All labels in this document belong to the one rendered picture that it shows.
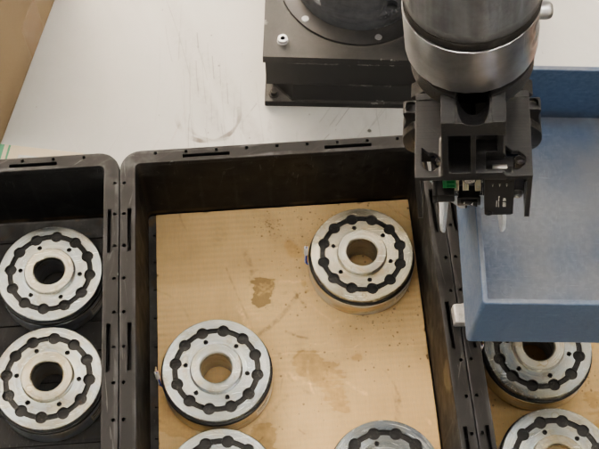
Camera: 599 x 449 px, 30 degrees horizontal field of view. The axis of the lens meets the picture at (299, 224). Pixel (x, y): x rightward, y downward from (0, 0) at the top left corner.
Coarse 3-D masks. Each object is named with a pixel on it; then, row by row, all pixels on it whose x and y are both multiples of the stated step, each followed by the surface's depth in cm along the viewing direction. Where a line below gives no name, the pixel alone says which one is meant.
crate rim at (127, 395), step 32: (128, 160) 106; (160, 160) 106; (192, 160) 106; (224, 160) 107; (128, 192) 105; (128, 224) 105; (128, 256) 101; (448, 256) 102; (128, 288) 100; (448, 288) 100; (128, 320) 99; (448, 320) 100; (128, 352) 99; (448, 352) 97; (128, 384) 96; (128, 416) 94; (128, 448) 93
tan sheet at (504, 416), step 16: (528, 352) 108; (544, 352) 108; (592, 352) 108; (592, 368) 107; (592, 384) 106; (496, 400) 106; (576, 400) 106; (592, 400) 106; (496, 416) 105; (512, 416) 105; (592, 416) 105; (496, 432) 104
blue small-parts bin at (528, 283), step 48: (576, 96) 89; (576, 144) 90; (576, 192) 88; (480, 240) 78; (528, 240) 86; (576, 240) 86; (480, 288) 77; (528, 288) 84; (576, 288) 84; (480, 336) 81; (528, 336) 81; (576, 336) 81
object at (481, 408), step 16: (448, 208) 104; (448, 224) 103; (448, 240) 102; (464, 336) 98; (464, 352) 97; (480, 352) 97; (480, 368) 96; (480, 384) 96; (480, 400) 95; (480, 416) 94; (480, 432) 95; (480, 448) 93; (496, 448) 93
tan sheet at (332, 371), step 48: (192, 240) 113; (240, 240) 113; (288, 240) 113; (192, 288) 111; (240, 288) 111; (288, 288) 111; (288, 336) 109; (336, 336) 109; (384, 336) 109; (288, 384) 106; (336, 384) 106; (384, 384) 106; (192, 432) 104; (288, 432) 104; (336, 432) 104; (432, 432) 104
